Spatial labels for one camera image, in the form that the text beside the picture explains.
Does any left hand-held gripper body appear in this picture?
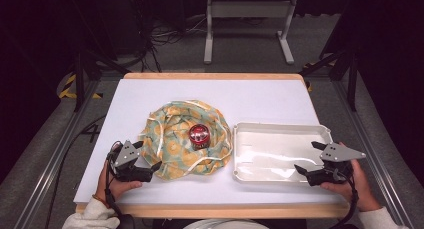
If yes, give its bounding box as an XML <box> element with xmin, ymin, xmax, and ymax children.
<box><xmin>108</xmin><ymin>140</ymin><xmax>154</xmax><ymax>184</ymax></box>

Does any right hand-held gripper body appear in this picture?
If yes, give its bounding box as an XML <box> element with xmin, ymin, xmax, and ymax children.
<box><xmin>306</xmin><ymin>142</ymin><xmax>367</xmax><ymax>187</ymax></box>

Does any yellow green patterned cloth bag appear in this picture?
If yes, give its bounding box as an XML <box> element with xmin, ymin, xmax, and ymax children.
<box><xmin>138</xmin><ymin>99</ymin><xmax>234</xmax><ymax>182</ymax></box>

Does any white plastic tray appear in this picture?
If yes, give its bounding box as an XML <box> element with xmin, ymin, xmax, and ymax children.
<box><xmin>231</xmin><ymin>121</ymin><xmax>335</xmax><ymax>184</ymax></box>

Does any red round can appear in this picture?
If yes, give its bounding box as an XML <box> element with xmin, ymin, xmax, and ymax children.
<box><xmin>188</xmin><ymin>123</ymin><xmax>212</xmax><ymax>151</ymax></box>

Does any person's left hand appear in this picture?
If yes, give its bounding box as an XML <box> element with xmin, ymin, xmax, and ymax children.
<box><xmin>95</xmin><ymin>161</ymin><xmax>144</xmax><ymax>207</ymax></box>

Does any person's right hand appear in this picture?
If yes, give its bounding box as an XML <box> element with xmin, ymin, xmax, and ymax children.
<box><xmin>320</xmin><ymin>141</ymin><xmax>382</xmax><ymax>213</ymax></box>

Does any black tripod stand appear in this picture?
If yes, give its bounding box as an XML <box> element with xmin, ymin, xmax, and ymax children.
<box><xmin>70</xmin><ymin>0</ymin><xmax>132</xmax><ymax>113</ymax></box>
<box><xmin>297</xmin><ymin>38</ymin><xmax>360</xmax><ymax>113</ymax></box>

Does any yellow black hazard tape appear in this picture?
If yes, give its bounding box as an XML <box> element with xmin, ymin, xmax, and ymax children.
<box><xmin>57</xmin><ymin>73</ymin><xmax>103</xmax><ymax>100</ymax></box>

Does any person's white torso clothing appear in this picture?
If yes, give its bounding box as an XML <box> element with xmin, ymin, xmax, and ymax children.
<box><xmin>182</xmin><ymin>218</ymin><xmax>269</xmax><ymax>229</ymax></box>

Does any white metal stand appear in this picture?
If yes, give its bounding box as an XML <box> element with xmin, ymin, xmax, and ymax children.
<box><xmin>203</xmin><ymin>0</ymin><xmax>299</xmax><ymax>66</ymax></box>

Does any aluminium floor rail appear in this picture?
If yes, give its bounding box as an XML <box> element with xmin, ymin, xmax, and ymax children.
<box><xmin>332</xmin><ymin>80</ymin><xmax>415</xmax><ymax>229</ymax></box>
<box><xmin>12</xmin><ymin>80</ymin><xmax>102</xmax><ymax>229</ymax></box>

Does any left hand-held gripper black cable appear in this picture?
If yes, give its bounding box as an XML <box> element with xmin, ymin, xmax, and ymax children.
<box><xmin>104</xmin><ymin>140</ymin><xmax>135</xmax><ymax>229</ymax></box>

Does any hand-held gripper black cable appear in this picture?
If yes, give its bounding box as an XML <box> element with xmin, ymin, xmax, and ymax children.
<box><xmin>333</xmin><ymin>168</ymin><xmax>361</xmax><ymax>229</ymax></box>
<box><xmin>104</xmin><ymin>140</ymin><xmax>135</xmax><ymax>229</ymax></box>

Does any orange wrist bracelet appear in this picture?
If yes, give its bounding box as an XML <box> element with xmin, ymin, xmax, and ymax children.
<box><xmin>91</xmin><ymin>194</ymin><xmax>111</xmax><ymax>209</ymax></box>

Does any right hand-held gripper black cable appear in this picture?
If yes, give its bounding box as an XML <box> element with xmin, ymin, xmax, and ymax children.
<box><xmin>333</xmin><ymin>168</ymin><xmax>361</xmax><ymax>229</ymax></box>

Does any black floor cable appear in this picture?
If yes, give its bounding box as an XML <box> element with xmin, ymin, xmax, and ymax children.
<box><xmin>44</xmin><ymin>114</ymin><xmax>107</xmax><ymax>229</ymax></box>

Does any bundle of floor cables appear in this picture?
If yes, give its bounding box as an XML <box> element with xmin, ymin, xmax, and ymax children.
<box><xmin>131</xmin><ymin>0</ymin><xmax>209</xmax><ymax>73</ymax></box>

